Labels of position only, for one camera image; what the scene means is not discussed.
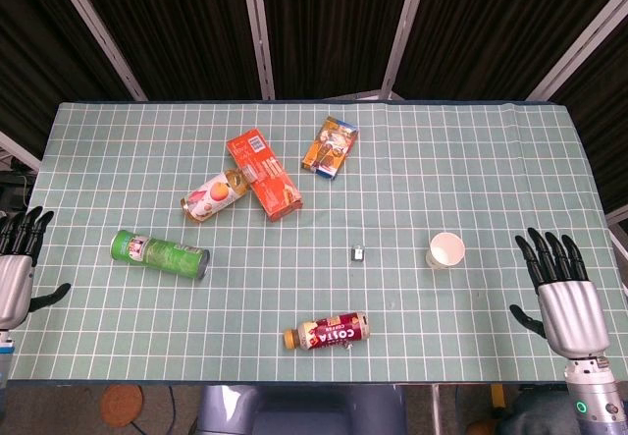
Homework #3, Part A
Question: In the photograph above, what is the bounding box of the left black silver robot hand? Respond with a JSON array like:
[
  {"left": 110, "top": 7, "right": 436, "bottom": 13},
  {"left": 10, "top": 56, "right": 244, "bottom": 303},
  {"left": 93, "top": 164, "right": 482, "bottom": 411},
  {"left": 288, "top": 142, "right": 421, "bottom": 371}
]
[{"left": 0, "top": 205, "right": 73, "bottom": 331}]

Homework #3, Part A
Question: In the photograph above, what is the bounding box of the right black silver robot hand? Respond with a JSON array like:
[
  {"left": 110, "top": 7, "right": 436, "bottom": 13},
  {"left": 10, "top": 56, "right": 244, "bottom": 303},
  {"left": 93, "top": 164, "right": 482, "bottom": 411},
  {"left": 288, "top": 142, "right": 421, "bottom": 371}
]
[{"left": 508, "top": 227, "right": 612, "bottom": 360}]

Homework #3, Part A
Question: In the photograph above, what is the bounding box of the white paper cup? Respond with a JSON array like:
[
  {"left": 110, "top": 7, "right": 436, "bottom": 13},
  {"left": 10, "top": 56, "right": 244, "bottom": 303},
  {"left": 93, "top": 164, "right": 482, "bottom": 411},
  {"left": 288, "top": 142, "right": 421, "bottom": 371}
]
[{"left": 424, "top": 231, "right": 466, "bottom": 271}]

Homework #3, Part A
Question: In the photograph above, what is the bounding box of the green chips can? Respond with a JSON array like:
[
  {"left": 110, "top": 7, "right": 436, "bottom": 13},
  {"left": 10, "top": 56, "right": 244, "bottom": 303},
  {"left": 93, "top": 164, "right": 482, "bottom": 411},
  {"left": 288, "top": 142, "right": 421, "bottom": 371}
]
[{"left": 109, "top": 229, "right": 211, "bottom": 280}]

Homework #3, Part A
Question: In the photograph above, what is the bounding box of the round brown cork disc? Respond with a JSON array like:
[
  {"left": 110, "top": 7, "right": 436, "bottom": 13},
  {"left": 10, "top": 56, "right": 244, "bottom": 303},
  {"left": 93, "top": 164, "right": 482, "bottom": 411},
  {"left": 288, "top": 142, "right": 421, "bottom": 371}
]
[{"left": 101, "top": 384, "right": 144, "bottom": 426}]

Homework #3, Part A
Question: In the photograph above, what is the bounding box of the green grid table mat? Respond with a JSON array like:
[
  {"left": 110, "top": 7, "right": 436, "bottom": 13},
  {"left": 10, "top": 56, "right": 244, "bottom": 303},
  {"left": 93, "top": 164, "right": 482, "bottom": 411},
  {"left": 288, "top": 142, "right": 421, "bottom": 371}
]
[{"left": 8, "top": 100, "right": 620, "bottom": 386}]

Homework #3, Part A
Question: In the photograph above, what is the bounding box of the peach label juice bottle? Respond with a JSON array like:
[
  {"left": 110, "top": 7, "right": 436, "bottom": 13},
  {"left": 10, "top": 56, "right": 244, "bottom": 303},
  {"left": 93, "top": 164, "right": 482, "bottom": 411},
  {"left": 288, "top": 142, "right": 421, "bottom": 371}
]
[{"left": 180, "top": 167, "right": 260, "bottom": 223}]

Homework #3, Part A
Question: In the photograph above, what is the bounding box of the red Costa coffee bottle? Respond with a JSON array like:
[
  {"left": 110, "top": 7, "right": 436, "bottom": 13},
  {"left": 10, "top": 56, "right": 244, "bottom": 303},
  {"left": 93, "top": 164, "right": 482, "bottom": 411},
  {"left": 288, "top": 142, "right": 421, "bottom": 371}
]
[{"left": 283, "top": 311, "right": 370, "bottom": 352}]

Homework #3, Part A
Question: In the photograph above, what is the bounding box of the orange carton box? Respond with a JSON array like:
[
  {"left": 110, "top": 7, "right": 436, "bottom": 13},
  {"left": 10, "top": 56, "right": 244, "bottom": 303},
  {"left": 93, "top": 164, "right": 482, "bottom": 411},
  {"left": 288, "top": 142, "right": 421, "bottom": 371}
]
[{"left": 226, "top": 129, "right": 304, "bottom": 222}]

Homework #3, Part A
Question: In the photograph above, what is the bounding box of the blue grey robot torso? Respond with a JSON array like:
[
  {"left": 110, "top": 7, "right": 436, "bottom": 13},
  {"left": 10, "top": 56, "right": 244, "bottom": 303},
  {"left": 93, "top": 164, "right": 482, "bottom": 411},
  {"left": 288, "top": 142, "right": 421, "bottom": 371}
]
[{"left": 188, "top": 384, "right": 408, "bottom": 435}]

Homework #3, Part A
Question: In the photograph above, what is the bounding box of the orange blue snack box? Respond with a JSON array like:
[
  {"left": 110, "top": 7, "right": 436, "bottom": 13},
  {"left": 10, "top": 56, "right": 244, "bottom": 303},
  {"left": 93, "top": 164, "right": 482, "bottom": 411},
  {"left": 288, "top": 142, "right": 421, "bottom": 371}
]
[{"left": 300, "top": 116, "right": 359, "bottom": 180}]

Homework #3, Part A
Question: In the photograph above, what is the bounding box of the white partition frame post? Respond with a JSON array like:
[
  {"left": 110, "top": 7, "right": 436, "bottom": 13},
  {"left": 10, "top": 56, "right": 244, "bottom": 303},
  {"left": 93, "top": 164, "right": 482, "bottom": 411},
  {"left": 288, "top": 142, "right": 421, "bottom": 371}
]
[
  {"left": 380, "top": 0, "right": 433, "bottom": 100},
  {"left": 47, "top": 0, "right": 149, "bottom": 102},
  {"left": 238, "top": 0, "right": 277, "bottom": 101},
  {"left": 523, "top": 0, "right": 628, "bottom": 102}
]

